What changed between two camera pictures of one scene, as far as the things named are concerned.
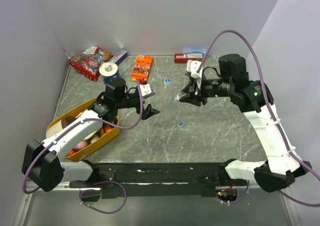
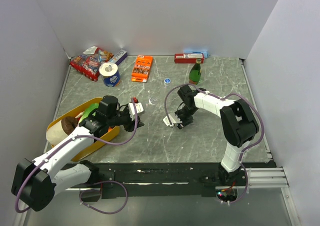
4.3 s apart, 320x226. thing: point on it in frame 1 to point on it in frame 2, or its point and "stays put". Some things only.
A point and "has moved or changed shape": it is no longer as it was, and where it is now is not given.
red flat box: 184,57 stays put
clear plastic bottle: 180,94 has moved or changed shape
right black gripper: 194,94 to 185,123
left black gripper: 148,111 to 130,126
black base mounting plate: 137,180 stays put
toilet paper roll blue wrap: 108,70 stays put
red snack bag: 88,63 stays put
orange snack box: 142,67 stays put
